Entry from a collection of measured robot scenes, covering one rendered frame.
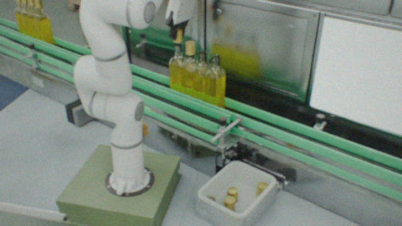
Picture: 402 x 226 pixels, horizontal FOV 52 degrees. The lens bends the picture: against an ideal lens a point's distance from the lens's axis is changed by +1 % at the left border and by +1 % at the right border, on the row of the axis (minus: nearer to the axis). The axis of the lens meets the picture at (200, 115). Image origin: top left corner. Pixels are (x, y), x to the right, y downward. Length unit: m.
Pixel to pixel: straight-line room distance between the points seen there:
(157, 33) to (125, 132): 0.74
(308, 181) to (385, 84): 0.38
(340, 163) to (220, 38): 0.63
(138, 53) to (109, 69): 0.90
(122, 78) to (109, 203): 0.40
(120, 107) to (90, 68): 0.13
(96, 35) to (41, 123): 0.93
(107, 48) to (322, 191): 0.79
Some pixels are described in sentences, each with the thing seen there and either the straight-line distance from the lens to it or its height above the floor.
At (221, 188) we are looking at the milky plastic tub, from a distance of 1.38.
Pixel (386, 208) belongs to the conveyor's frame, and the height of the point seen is 0.86.
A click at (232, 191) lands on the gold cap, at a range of 1.32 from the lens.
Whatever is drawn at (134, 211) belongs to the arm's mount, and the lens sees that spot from 1.23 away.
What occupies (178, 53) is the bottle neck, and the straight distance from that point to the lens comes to 1.52.
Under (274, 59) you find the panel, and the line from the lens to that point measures 1.45.
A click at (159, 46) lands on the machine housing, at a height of 1.02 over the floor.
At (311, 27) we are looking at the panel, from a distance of 1.35.
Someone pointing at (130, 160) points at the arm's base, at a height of 0.95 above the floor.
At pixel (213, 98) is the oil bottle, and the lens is 1.46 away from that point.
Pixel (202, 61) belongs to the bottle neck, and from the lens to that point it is 1.45.
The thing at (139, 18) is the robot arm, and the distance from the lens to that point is 0.98.
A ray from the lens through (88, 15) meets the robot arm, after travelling 1.03.
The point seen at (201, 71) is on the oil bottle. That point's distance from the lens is 1.45.
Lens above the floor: 1.69
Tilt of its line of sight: 31 degrees down
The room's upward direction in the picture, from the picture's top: straight up
